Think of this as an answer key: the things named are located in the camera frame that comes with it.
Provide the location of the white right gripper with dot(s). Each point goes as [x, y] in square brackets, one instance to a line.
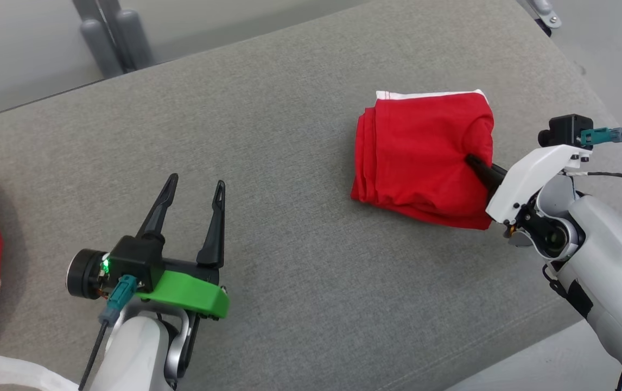
[533, 174]

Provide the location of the red shorts with white trim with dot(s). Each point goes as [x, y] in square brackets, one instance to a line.
[419, 152]

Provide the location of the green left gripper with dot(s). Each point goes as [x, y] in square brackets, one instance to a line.
[191, 293]

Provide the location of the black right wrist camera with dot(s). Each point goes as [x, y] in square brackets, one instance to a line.
[566, 130]

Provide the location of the grey metal frame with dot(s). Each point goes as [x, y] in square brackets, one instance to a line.
[543, 11]

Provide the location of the white fabric strip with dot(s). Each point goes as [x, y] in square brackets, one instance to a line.
[23, 372]

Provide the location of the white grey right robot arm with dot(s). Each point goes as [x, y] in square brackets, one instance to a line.
[609, 271]

